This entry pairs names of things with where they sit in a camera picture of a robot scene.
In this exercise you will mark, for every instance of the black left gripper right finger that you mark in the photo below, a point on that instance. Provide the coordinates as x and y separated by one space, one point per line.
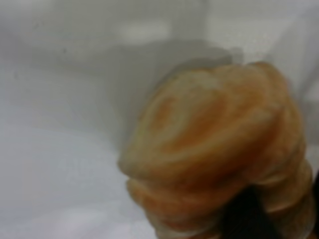
315 206

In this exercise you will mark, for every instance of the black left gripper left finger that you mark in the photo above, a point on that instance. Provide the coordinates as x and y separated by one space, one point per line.
246 219

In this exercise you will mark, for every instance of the striped orange bread roll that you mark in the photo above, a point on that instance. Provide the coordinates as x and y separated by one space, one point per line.
211 139

